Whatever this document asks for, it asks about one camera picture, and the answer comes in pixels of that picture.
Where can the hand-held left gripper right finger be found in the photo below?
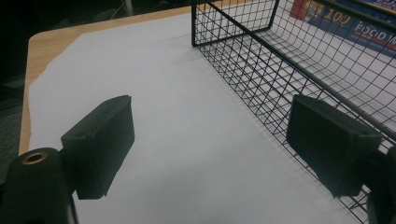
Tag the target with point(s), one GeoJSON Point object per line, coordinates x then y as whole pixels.
{"type": "Point", "coordinates": [330, 146]}

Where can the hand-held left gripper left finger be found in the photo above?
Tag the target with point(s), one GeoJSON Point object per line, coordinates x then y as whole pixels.
{"type": "Point", "coordinates": [99, 146]}

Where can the wooden table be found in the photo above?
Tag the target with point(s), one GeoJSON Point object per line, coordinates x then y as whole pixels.
{"type": "Point", "coordinates": [46, 46]}

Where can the blue and red packet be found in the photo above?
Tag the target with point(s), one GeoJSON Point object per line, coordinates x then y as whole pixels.
{"type": "Point", "coordinates": [351, 21]}

